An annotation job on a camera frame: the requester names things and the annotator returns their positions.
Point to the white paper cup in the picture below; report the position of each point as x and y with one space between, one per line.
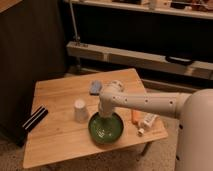
81 113

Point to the upper wooden shelf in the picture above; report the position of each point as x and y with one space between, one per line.
147 6

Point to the blue sponge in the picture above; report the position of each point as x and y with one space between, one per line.
95 87

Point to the green ceramic bowl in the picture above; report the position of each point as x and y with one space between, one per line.
105 130

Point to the white tube with cap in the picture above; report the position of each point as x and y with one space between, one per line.
146 123

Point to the white shelf rail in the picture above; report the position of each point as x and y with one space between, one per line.
197 69

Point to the black handle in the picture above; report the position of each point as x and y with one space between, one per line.
178 61

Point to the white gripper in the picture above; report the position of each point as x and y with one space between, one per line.
105 110

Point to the metal pole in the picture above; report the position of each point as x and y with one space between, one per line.
76 35

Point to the orange carrot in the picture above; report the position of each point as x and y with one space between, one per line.
135 116

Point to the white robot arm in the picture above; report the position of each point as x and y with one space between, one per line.
195 139

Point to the wooden folding table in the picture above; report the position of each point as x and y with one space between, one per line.
58 137

